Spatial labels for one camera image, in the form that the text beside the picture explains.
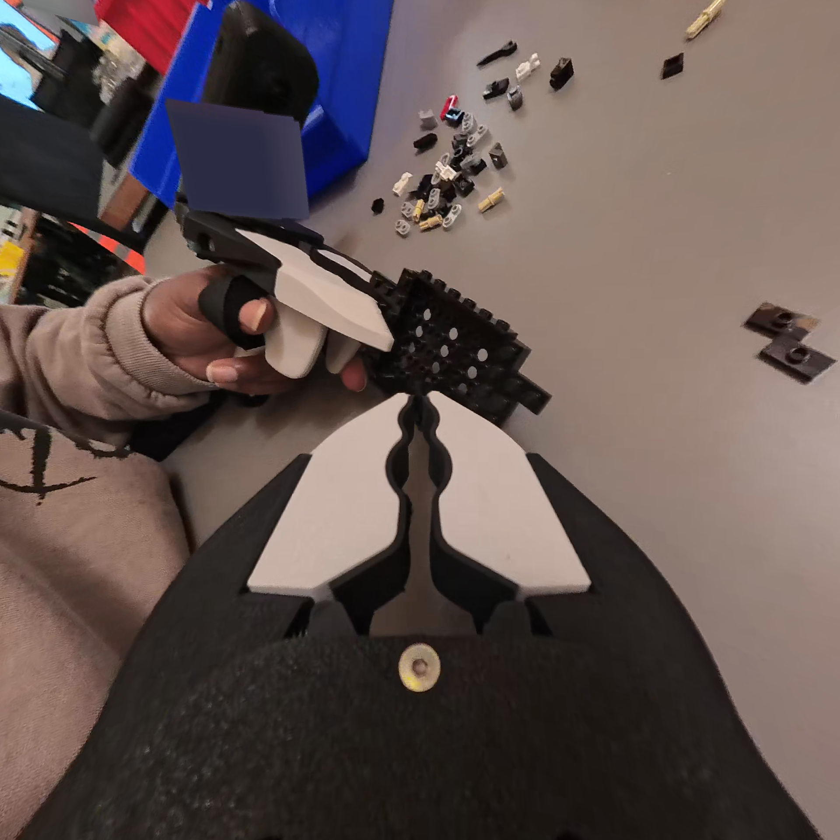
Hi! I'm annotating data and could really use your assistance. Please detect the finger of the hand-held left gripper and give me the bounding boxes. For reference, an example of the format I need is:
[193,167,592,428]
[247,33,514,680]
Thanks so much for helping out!
[234,227,397,353]
[307,244,396,308]

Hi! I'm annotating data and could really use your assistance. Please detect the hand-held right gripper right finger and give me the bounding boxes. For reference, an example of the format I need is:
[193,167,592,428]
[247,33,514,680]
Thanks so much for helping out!
[422,392,592,599]

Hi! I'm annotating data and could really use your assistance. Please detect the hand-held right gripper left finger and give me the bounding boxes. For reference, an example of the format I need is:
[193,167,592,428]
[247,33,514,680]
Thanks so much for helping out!
[247,392,417,600]

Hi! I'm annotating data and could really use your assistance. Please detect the black brick plate assembly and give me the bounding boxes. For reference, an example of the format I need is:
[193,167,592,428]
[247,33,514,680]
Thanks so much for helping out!
[367,268,553,424]

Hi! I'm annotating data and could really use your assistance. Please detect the person's left forearm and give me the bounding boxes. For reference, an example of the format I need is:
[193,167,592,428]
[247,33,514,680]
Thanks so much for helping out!
[0,276,221,437]

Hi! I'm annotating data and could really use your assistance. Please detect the grey desk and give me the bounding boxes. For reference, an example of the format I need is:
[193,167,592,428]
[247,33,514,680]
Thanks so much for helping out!
[144,0,840,840]

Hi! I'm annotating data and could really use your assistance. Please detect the person's left hand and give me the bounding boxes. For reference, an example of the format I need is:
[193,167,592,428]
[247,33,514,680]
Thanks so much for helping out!
[140,264,370,398]

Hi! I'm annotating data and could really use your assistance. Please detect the blue plastic bin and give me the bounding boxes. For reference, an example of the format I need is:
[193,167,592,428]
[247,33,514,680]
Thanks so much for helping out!
[128,0,395,221]

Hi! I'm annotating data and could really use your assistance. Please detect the red plastic bin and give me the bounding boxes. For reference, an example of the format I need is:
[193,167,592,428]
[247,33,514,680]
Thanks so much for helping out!
[95,0,211,73]

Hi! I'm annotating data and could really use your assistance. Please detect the pile of small brick pieces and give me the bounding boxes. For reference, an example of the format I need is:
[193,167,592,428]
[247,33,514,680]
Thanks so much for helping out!
[371,41,576,238]

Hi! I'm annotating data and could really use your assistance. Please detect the black chair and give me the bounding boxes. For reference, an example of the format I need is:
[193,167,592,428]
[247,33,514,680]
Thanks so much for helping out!
[0,95,148,253]

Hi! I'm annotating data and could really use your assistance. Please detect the small black brick plate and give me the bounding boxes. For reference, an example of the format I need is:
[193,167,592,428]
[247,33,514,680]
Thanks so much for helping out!
[758,335,837,385]
[743,302,821,339]

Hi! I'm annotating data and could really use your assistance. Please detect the tan connector pin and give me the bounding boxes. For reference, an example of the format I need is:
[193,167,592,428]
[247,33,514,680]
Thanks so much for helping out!
[686,0,728,40]

